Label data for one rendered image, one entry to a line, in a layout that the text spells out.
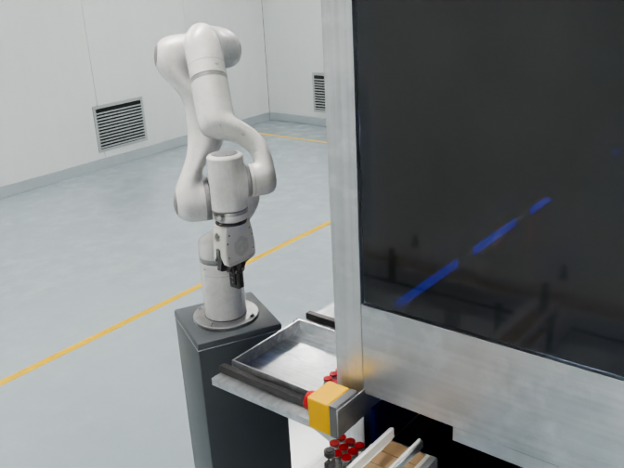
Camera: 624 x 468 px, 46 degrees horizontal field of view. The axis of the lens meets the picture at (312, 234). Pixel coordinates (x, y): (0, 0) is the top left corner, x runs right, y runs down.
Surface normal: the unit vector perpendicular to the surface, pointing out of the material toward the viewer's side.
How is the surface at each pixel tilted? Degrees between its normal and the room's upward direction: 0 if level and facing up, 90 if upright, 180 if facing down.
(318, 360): 0
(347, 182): 90
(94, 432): 0
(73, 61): 90
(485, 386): 90
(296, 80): 90
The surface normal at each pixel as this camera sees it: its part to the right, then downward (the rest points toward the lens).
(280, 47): -0.62, 0.31
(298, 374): -0.05, -0.93
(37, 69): 0.78, 0.18
